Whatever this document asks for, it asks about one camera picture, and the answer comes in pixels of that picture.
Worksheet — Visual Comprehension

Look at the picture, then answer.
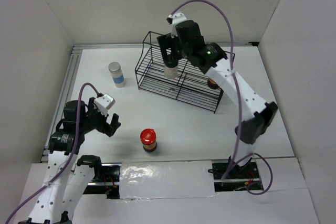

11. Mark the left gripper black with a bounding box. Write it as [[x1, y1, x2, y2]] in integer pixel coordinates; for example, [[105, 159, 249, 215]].
[[80, 97, 121, 136]]

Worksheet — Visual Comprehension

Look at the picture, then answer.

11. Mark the purple cable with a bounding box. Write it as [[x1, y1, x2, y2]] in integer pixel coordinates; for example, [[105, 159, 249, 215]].
[[170, 0, 274, 196], [5, 83, 103, 224]]

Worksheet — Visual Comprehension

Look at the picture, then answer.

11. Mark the aluminium rail frame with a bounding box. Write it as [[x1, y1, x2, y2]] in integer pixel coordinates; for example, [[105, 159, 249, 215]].
[[39, 42, 259, 163]]

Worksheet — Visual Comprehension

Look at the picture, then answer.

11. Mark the silver lid blue label bottle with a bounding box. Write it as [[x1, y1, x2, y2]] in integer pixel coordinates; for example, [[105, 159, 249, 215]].
[[108, 62, 125, 88]]

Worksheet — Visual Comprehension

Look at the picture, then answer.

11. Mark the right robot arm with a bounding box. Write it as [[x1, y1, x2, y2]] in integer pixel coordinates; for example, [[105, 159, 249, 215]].
[[157, 17, 278, 179]]

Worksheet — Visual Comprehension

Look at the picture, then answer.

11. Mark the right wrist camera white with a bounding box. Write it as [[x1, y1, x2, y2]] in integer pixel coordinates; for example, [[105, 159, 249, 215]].
[[166, 12, 187, 38]]

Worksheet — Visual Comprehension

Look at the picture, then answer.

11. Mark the black lid white bottle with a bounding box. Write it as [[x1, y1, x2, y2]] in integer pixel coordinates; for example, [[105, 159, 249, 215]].
[[164, 61, 179, 80]]

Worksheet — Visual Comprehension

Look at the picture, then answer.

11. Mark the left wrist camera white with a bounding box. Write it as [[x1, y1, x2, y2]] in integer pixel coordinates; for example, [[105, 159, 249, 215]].
[[94, 94, 116, 116]]

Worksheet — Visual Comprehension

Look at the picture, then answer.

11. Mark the white glossy tape sheet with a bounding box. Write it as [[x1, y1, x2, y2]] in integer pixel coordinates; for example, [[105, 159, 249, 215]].
[[119, 161, 216, 199]]

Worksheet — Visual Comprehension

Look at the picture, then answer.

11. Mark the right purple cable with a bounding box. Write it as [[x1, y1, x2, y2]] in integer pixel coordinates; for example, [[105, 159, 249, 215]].
[[170, 0, 274, 196]]

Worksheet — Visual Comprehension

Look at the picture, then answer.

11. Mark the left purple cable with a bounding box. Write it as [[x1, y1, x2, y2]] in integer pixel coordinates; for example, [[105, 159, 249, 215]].
[[5, 83, 103, 224]]

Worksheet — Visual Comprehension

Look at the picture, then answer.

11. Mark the black wire rack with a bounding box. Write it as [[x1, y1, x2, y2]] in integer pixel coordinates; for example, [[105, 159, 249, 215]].
[[134, 31, 224, 113]]

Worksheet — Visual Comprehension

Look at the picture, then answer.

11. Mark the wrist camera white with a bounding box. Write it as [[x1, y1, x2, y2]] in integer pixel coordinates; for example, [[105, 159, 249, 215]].
[[94, 94, 116, 116], [166, 12, 187, 38]]

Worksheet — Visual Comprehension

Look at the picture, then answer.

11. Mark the red lid jar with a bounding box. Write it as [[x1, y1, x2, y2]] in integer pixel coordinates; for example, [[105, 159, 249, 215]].
[[207, 78, 219, 90], [140, 129, 157, 152]]

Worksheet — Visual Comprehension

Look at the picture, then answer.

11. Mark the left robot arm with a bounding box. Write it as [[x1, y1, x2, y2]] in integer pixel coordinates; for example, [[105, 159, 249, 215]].
[[23, 94, 121, 223]]

